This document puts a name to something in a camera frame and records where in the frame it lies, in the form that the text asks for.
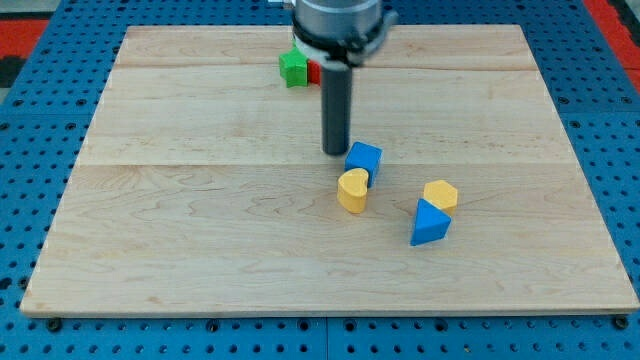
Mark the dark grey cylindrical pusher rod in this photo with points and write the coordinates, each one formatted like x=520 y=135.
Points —
x=336 y=93

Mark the yellow heart block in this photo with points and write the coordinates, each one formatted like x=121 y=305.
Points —
x=352 y=190

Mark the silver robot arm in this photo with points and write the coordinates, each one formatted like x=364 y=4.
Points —
x=339 y=35

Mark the blue triangle block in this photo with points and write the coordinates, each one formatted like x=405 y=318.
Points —
x=430 y=224

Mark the red block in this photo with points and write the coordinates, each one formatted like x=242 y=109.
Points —
x=314 y=71

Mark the green star block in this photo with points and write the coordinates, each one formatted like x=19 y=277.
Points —
x=293 y=68

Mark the blue cube block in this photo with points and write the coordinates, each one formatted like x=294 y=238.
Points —
x=365 y=156

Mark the yellow hexagon block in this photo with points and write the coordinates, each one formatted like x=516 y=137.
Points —
x=442 y=195

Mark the wooden board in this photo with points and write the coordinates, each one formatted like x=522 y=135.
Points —
x=201 y=189

